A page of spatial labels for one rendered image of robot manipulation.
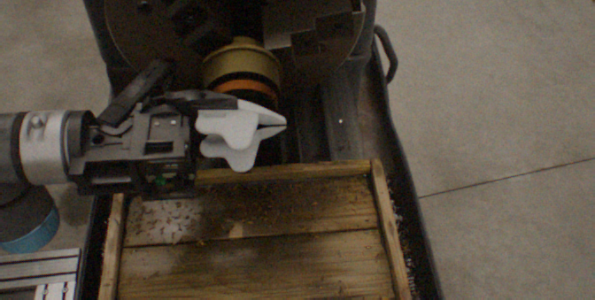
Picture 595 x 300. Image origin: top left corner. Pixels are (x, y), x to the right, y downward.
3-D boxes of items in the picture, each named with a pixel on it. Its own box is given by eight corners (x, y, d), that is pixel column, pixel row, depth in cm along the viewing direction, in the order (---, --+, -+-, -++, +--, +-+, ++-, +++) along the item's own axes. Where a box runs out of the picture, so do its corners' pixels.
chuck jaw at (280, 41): (258, -15, 72) (355, -33, 72) (266, 17, 76) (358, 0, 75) (263, 46, 65) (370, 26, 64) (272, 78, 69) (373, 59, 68)
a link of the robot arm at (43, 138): (53, 142, 66) (27, 91, 59) (96, 140, 66) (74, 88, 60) (40, 199, 61) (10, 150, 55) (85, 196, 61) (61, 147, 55)
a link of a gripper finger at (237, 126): (289, 157, 59) (197, 164, 59) (284, 114, 63) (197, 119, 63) (289, 138, 57) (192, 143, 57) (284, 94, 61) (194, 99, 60)
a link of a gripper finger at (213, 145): (289, 176, 62) (200, 181, 61) (285, 133, 66) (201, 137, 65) (289, 157, 59) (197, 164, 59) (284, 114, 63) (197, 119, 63)
